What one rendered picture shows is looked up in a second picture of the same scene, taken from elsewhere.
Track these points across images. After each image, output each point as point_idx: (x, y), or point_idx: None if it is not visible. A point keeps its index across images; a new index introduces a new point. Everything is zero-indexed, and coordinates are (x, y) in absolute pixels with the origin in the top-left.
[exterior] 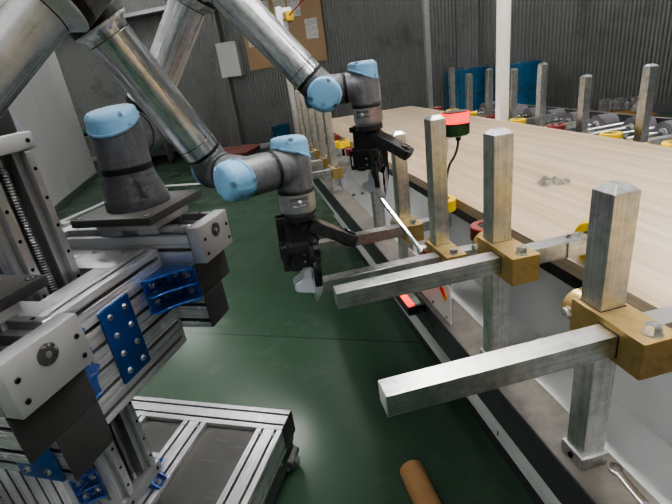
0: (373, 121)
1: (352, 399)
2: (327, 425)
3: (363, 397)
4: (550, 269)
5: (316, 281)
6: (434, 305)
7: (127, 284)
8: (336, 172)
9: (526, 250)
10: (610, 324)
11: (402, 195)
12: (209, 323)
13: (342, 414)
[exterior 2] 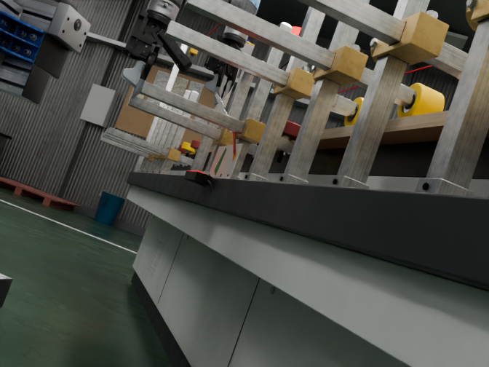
0: (239, 34)
1: (68, 353)
2: (28, 352)
3: (82, 357)
4: (325, 170)
5: (142, 73)
6: (220, 178)
7: None
8: (173, 153)
9: (308, 69)
10: (334, 50)
11: (233, 111)
12: (21, 90)
13: (50, 354)
